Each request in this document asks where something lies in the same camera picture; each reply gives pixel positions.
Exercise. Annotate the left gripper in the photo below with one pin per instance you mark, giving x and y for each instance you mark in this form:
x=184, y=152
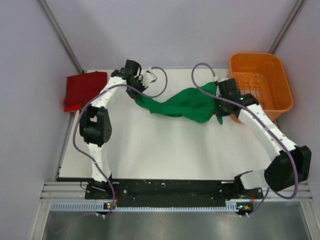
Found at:
x=142, y=86

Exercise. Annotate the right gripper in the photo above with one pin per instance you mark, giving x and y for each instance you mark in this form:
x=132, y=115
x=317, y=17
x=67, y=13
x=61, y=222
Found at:
x=219, y=113

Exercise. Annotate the green t shirt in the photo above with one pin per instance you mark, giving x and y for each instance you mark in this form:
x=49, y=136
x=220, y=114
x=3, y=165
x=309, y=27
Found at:
x=189, y=103

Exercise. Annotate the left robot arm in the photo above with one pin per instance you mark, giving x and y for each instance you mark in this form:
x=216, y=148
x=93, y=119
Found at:
x=95, y=125

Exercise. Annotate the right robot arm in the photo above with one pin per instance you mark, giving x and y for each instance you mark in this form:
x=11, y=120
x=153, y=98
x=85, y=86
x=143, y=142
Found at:
x=289, y=163

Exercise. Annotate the orange plastic basket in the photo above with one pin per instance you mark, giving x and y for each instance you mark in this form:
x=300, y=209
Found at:
x=263, y=76

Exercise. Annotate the folded red t shirt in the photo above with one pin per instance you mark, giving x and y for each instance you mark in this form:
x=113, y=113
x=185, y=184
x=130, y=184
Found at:
x=83, y=87

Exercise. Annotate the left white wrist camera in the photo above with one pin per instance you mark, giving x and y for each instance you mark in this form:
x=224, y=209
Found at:
x=148, y=78

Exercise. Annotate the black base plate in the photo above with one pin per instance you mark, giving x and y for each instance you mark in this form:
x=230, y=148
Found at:
x=167, y=193

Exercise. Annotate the right corner metal post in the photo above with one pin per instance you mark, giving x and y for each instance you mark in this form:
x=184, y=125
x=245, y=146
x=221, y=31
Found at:
x=298, y=6

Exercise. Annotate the corner metal post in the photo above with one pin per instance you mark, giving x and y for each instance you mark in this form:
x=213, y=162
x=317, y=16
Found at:
x=298, y=6
x=60, y=35

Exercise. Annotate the grey slotted cable duct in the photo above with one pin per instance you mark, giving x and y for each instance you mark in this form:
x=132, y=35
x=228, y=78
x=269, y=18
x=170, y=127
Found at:
x=69, y=206

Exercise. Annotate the aluminium frame rail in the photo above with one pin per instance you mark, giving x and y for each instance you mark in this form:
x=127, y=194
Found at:
x=72, y=191

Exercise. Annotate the left corner metal post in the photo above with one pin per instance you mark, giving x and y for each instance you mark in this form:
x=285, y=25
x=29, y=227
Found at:
x=60, y=35

